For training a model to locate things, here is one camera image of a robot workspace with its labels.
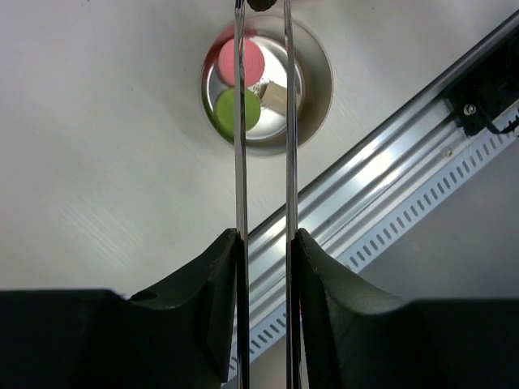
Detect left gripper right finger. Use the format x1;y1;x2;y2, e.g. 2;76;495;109
294;229;518;388

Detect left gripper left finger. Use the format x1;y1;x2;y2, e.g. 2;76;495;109
1;229;238;388

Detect metal tongs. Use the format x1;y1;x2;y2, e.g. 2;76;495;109
234;1;301;388

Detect green round food piece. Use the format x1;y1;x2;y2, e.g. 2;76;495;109
213;88;262;137

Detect white tofu piece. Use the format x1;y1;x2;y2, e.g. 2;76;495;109
260;82;287;114

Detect pink round food piece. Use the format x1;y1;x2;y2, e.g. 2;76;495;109
217;39;265;88

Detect round metal lunch box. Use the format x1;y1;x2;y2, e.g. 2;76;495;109
200;15;333;156

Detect black round food piece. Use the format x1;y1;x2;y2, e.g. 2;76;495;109
247;0;277;12

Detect slotted cable duct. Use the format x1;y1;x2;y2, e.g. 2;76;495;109
250;132;518;362

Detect aluminium rail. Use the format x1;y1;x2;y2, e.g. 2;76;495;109
233;10;519;337

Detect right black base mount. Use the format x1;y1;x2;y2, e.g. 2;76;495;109
445;70;518;137

